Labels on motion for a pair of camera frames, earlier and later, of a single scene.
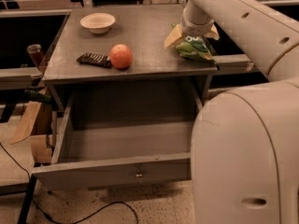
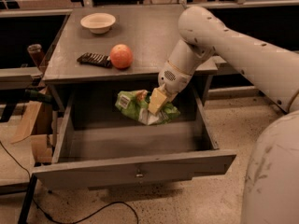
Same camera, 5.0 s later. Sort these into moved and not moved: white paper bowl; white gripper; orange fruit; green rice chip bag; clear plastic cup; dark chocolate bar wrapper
Moved: white gripper; green rice chip bag
Not moved: orange fruit; clear plastic cup; dark chocolate bar wrapper; white paper bowl
